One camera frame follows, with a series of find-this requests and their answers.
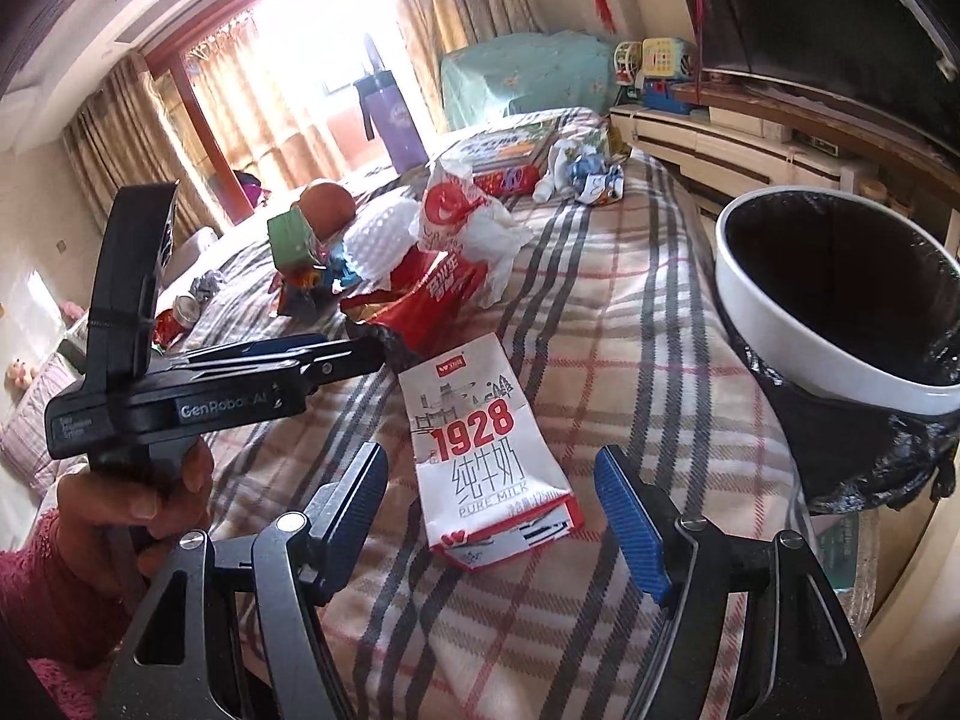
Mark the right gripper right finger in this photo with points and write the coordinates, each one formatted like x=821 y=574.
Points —
x=639 y=515

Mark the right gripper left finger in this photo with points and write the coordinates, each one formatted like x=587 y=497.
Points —
x=340 y=517

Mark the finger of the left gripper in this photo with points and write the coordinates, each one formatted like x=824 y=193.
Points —
x=295 y=351
x=330 y=361

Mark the green milk carton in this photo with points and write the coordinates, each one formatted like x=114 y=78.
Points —
x=293 y=244

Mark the red snack bag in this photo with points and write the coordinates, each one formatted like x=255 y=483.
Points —
x=426 y=292

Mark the white foam fruit net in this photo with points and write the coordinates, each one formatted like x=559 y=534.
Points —
x=380 y=236

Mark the white red milk carton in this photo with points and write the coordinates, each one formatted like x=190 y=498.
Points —
x=490 y=488

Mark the white red plastic bag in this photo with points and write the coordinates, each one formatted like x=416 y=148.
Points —
x=457 y=217

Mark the blue white wrapper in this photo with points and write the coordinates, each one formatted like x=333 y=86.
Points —
x=580 y=172

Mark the pink sleeve left forearm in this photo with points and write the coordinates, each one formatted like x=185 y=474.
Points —
x=58 y=632

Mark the white round trash bin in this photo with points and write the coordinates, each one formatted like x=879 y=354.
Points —
x=842 y=297

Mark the left hand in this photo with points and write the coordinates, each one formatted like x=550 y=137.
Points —
x=90 y=506

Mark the small red can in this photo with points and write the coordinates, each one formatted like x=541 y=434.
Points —
x=176 y=321

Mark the orange round fruit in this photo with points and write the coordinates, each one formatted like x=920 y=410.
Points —
x=327 y=207

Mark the beige window curtain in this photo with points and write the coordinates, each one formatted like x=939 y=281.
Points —
x=122 y=135

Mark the red pencil case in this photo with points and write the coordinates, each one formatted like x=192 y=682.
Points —
x=515 y=181

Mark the purple water bottle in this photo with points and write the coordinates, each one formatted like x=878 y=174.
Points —
x=386 y=115

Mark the stack of children books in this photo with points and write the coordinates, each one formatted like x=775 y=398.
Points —
x=497 y=149

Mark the teal cloth covered furniture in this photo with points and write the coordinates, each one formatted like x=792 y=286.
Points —
x=526 y=72

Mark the white tv cabinet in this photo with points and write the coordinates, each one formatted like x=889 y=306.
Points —
x=729 y=138

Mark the black flat television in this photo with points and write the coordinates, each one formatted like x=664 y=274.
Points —
x=899 y=57

